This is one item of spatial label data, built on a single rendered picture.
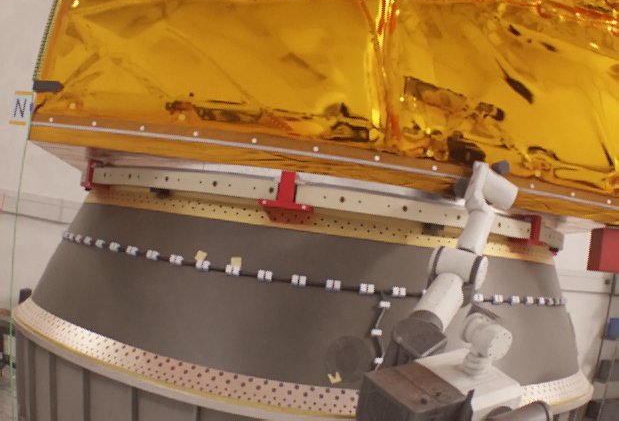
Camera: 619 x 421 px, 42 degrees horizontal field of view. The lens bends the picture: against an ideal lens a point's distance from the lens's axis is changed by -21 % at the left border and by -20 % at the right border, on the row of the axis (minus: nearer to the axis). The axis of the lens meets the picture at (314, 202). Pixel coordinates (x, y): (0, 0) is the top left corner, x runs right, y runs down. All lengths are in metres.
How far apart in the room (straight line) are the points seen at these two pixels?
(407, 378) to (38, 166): 6.61
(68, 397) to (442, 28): 1.53
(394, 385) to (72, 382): 1.11
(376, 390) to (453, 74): 1.10
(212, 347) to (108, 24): 0.94
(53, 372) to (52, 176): 5.57
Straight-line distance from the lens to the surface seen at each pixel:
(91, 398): 2.48
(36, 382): 2.81
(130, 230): 2.62
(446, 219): 2.49
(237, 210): 2.48
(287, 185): 2.41
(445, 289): 2.09
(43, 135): 2.58
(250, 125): 2.50
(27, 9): 8.51
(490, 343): 1.74
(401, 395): 1.71
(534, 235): 2.72
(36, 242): 8.11
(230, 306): 2.36
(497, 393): 1.75
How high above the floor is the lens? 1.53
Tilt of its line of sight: 3 degrees up
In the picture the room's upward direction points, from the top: 8 degrees clockwise
